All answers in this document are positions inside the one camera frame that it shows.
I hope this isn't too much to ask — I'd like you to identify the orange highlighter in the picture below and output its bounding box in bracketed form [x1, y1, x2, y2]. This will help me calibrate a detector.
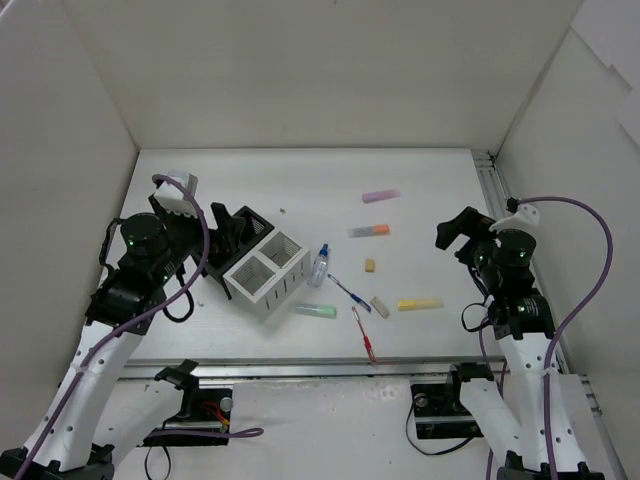
[348, 224, 390, 238]

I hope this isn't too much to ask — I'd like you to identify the yellow highlighter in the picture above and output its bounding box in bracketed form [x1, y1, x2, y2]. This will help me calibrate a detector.
[396, 298, 444, 312]

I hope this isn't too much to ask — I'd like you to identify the purple highlighter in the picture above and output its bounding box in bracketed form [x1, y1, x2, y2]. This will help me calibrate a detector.
[361, 189, 401, 204]

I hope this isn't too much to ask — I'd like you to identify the small clear spray bottle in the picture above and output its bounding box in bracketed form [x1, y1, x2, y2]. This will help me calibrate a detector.
[307, 243, 329, 288]

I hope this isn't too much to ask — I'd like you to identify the blue ballpoint pen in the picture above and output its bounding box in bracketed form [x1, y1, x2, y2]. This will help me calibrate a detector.
[327, 274, 372, 313]

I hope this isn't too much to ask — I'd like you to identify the green highlighter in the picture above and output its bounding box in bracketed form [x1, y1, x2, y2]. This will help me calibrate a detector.
[293, 303, 337, 319]

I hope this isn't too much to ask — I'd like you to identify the red ballpoint pen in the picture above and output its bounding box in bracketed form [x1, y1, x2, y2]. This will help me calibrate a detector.
[351, 306, 377, 364]

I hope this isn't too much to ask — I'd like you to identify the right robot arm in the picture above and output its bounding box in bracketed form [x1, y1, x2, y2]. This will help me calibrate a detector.
[435, 207, 604, 479]

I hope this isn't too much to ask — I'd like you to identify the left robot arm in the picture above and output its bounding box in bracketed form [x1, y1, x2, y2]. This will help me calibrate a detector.
[1, 195, 212, 479]

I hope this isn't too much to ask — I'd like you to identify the black desk organizer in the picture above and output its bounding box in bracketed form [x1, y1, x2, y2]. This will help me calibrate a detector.
[205, 202, 274, 301]

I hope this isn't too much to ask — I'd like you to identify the white desk organizer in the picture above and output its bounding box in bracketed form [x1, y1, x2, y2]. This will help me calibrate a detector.
[223, 229, 311, 321]

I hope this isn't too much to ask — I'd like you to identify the white eraser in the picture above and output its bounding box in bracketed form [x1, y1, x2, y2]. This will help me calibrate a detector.
[370, 297, 390, 318]

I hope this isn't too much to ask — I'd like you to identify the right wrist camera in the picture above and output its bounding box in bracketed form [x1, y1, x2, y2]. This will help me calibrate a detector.
[489, 198, 540, 234]

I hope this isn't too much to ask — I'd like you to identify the aluminium side rail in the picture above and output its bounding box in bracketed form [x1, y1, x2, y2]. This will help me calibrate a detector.
[471, 149, 602, 418]

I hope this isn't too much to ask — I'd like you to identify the aluminium front rail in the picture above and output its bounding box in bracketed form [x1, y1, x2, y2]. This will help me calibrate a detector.
[117, 355, 506, 381]

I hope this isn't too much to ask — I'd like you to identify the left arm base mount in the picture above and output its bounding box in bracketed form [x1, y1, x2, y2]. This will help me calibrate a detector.
[143, 359, 233, 447]

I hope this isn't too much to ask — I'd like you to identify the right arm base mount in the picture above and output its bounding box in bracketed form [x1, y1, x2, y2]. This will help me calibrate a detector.
[405, 362, 495, 457]

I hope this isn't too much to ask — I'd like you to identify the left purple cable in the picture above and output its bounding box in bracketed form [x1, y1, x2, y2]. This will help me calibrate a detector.
[9, 173, 265, 480]

